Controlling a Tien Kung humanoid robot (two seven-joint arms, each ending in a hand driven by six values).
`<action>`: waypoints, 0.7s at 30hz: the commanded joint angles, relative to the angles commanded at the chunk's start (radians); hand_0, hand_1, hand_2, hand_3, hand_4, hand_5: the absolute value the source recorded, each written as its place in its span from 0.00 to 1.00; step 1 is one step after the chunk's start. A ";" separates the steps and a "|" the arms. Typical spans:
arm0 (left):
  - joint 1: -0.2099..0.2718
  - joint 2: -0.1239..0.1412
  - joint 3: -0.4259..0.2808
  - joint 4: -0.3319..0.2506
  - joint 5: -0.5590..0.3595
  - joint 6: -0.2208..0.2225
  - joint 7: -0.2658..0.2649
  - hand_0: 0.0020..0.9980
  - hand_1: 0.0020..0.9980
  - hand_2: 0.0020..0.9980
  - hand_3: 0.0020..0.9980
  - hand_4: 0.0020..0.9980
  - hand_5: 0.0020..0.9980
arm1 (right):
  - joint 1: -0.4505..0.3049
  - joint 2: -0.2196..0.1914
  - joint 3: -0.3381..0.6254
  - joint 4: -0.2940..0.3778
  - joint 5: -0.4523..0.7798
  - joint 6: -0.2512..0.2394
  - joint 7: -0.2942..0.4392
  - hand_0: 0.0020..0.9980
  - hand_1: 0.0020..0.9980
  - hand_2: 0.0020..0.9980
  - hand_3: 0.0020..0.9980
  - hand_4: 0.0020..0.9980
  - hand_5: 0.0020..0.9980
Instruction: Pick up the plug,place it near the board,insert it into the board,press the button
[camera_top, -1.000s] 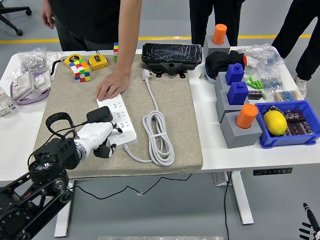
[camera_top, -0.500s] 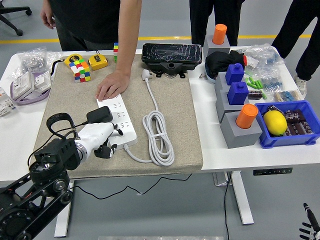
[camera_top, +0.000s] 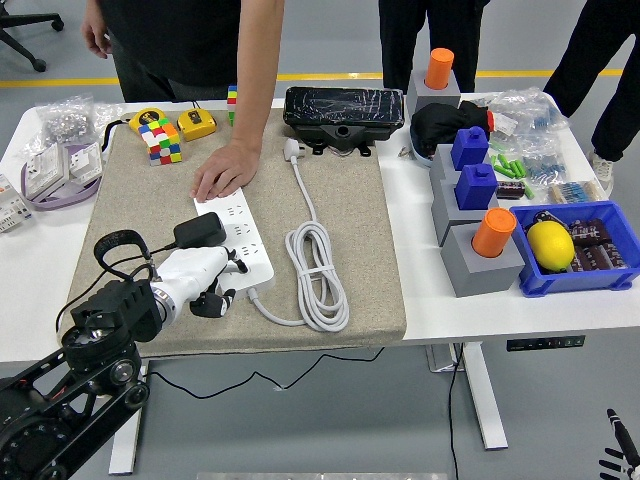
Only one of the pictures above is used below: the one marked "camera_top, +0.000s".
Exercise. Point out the person's left hand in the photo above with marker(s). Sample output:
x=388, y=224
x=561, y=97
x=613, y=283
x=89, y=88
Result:
x=226, y=170

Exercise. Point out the grey box under table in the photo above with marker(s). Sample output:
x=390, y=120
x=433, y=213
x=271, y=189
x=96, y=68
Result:
x=440, y=360

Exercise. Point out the white table leg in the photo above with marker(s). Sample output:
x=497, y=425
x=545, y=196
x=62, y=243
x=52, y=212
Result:
x=122, y=460
x=485, y=400

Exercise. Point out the grey-brown mat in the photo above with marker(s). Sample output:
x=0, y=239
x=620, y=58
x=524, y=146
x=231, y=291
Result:
x=300, y=300

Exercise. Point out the black metal clip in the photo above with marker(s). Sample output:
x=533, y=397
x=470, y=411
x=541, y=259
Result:
x=547, y=219

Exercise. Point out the multicolour puzzle cube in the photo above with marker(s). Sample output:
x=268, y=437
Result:
x=160, y=145
x=232, y=105

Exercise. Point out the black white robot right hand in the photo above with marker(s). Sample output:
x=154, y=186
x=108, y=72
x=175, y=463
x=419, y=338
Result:
x=622, y=447

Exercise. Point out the black wrapped device box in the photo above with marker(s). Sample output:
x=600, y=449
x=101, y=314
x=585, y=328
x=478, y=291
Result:
x=340, y=107

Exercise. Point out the person's left forearm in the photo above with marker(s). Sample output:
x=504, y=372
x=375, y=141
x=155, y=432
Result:
x=255, y=75

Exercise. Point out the black table control panel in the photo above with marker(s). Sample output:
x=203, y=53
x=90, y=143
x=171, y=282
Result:
x=545, y=343

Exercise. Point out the orange cylinder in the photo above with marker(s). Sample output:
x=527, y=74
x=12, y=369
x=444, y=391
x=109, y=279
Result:
x=492, y=232
x=439, y=67

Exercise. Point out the blue block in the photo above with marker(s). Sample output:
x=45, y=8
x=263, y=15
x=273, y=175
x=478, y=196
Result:
x=470, y=150
x=475, y=187

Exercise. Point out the yellow lemon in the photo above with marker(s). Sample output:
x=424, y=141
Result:
x=550, y=247

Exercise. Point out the white switch box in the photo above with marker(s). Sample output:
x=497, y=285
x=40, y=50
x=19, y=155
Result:
x=47, y=170
x=85, y=160

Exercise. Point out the white circuit breaker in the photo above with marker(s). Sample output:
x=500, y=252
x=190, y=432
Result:
x=12, y=205

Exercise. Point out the person's right hand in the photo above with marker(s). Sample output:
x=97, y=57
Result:
x=96, y=30

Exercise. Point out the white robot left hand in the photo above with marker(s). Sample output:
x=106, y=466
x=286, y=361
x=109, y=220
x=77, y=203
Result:
x=192, y=270

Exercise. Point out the grey block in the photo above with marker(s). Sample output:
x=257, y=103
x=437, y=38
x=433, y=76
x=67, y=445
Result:
x=445, y=210
x=447, y=97
x=480, y=280
x=440, y=162

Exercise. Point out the clear bag of taped resistors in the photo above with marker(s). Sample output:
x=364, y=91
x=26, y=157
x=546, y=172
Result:
x=575, y=191

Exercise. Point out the square yellow tape measure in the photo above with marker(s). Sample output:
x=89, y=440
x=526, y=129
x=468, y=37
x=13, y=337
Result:
x=195, y=125

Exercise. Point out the person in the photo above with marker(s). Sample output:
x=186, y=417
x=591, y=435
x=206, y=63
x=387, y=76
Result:
x=400, y=40
x=600, y=75
x=170, y=40

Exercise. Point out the white label card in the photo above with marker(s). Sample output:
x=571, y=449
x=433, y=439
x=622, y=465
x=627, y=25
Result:
x=505, y=124

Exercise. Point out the clear bag of blue resistors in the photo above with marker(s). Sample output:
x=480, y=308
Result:
x=535, y=112
x=545, y=162

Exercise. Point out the white power strip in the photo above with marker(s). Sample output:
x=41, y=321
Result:
x=250, y=230

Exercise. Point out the round yellow tape measure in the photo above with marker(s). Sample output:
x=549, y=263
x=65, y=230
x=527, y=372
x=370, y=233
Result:
x=145, y=118

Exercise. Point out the green battery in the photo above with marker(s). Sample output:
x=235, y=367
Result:
x=503, y=161
x=514, y=168
x=528, y=191
x=522, y=167
x=494, y=162

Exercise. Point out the small metal clip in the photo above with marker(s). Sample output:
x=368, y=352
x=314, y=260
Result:
x=404, y=153

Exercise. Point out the black cloth bundle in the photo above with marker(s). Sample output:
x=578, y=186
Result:
x=435, y=120

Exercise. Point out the purple tray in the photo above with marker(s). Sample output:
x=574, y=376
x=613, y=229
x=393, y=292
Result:
x=60, y=202

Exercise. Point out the clear bag of metal nuts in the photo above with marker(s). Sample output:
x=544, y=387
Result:
x=65, y=120

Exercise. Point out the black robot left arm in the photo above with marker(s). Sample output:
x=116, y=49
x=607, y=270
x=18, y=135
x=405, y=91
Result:
x=115, y=310

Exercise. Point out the black office chair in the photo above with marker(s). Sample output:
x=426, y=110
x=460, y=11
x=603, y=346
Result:
x=20, y=30

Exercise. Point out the black plug adapter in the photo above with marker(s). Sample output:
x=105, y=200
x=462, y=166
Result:
x=200, y=231

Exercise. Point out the blue plastic bin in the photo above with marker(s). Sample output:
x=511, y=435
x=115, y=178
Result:
x=575, y=282

